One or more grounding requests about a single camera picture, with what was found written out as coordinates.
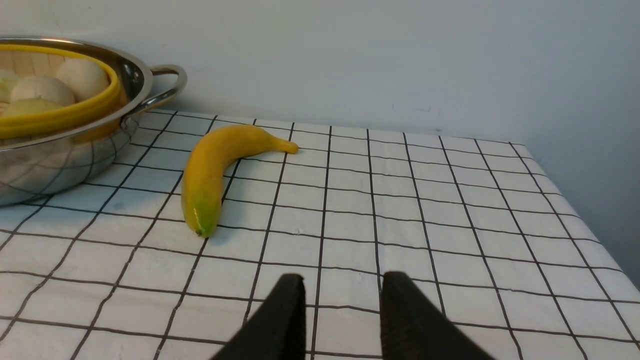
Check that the pale green dumpling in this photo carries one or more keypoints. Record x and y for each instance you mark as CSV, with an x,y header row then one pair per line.
x,y
30,107

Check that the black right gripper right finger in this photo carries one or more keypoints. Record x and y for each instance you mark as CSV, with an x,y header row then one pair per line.
x,y
412,327

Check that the yellow banana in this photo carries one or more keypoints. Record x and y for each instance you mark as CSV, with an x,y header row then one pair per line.
x,y
203,177

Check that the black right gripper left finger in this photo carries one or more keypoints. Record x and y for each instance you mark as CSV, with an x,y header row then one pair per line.
x,y
277,330

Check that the checkered white tablecloth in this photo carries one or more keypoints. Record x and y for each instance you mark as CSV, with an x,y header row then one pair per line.
x,y
110,271

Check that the white dumpling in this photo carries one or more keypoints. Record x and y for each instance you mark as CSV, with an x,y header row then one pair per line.
x,y
83,77
42,87

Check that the bamboo steamer basket yellow rim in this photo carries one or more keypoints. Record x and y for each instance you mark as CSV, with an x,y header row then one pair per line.
x,y
22,60

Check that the stainless steel pot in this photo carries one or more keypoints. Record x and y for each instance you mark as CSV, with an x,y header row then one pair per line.
x,y
70,150

